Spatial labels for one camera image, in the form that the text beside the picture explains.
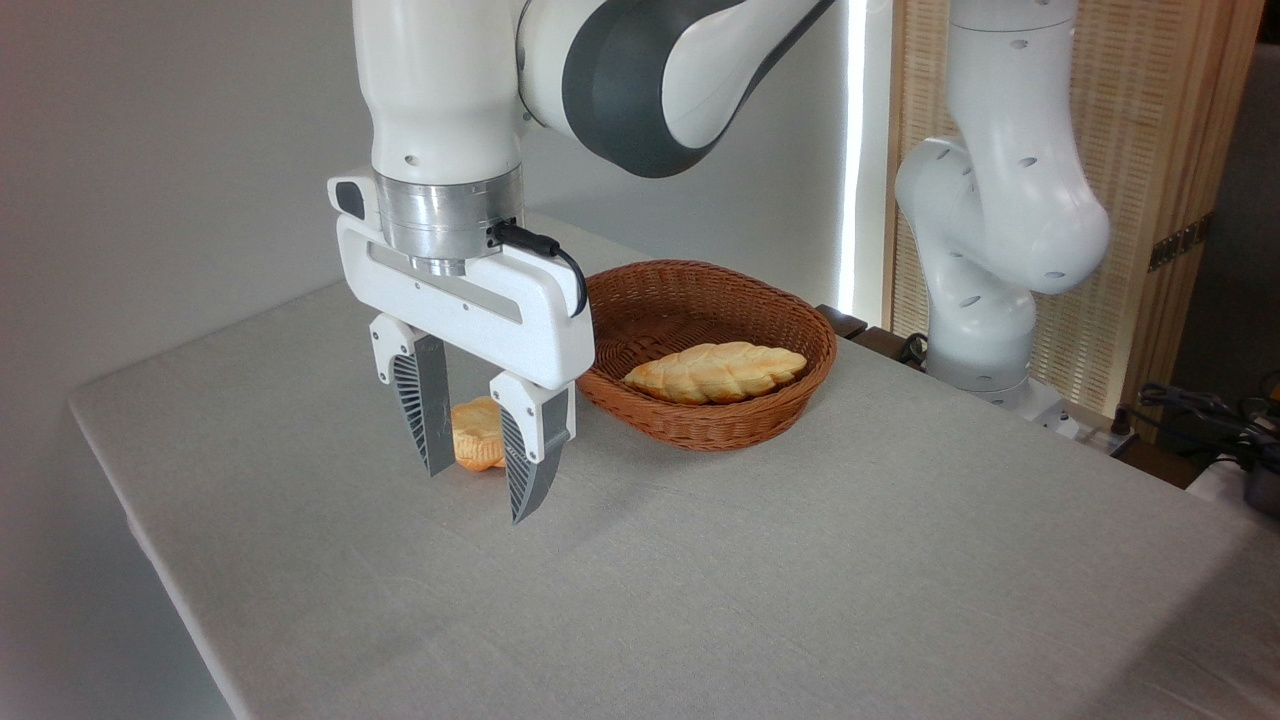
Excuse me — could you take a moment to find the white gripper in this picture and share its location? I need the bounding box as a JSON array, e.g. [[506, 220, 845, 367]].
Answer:
[[336, 214, 597, 525]]

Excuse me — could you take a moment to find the long braided bread loaf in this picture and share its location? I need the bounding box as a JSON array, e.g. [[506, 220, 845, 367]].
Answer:
[[622, 341, 808, 406]]

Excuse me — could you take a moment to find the small round bread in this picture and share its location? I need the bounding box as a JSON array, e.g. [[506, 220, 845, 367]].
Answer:
[[450, 396, 507, 473]]

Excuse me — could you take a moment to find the brown wicker basket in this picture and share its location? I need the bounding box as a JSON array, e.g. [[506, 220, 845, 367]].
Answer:
[[575, 260, 839, 453]]

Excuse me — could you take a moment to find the grey tablecloth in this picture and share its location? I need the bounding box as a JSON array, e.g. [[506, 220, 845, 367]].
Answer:
[[68, 210, 1280, 720]]

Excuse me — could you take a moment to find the white power strip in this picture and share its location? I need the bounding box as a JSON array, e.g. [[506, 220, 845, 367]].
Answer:
[[1060, 415, 1139, 459]]

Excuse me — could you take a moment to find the metal screen hinge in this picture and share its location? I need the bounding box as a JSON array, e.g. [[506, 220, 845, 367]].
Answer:
[[1148, 214, 1215, 273]]

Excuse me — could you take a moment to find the wooden folding screen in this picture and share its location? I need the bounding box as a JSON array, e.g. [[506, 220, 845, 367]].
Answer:
[[883, 0, 1267, 426]]

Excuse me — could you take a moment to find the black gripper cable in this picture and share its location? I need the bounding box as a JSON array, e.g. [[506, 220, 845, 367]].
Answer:
[[489, 221, 590, 319]]

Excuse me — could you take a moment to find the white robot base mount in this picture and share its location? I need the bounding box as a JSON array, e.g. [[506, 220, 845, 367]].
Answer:
[[975, 375, 1083, 441]]

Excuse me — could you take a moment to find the black cable bundle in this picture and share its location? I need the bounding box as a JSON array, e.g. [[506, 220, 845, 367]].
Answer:
[[1135, 372, 1280, 471]]

